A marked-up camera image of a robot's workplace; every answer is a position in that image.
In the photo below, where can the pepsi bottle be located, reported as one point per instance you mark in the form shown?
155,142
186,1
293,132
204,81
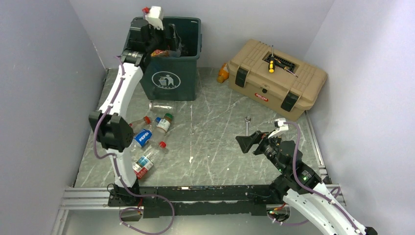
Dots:
141,138

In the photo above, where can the white label green cap bottle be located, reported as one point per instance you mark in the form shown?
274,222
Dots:
160,130

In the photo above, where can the orange bottle behind toolbox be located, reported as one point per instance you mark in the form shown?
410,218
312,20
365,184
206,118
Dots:
223,74

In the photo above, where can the silver open end wrench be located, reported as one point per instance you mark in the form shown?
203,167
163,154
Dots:
247,122

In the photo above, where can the clear bottle near bin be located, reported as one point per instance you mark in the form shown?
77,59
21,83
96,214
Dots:
163,106

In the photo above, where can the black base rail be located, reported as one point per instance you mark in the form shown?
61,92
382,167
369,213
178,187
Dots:
255,200

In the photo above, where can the clear bottle red cap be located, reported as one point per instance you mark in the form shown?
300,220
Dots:
154,151

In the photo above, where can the tall orange drink bottle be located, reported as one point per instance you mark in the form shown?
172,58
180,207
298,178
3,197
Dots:
160,53

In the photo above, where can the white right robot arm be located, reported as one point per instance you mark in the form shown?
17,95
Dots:
301,187

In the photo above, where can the small red cap bottle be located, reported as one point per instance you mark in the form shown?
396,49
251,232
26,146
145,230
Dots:
138,125

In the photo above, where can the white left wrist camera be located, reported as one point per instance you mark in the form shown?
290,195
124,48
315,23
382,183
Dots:
154,16

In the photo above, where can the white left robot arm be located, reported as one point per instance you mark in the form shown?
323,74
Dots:
111,132

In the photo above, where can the tan plastic toolbox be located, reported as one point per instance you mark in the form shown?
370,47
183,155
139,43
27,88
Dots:
287,95

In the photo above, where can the dark green trash bin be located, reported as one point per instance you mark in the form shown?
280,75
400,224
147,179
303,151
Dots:
173,77

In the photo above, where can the yellow handled screwdriver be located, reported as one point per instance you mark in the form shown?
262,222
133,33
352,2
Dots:
271,66

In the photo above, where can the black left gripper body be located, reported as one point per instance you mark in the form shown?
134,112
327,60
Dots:
158,41

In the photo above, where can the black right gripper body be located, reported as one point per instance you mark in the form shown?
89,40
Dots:
268,147

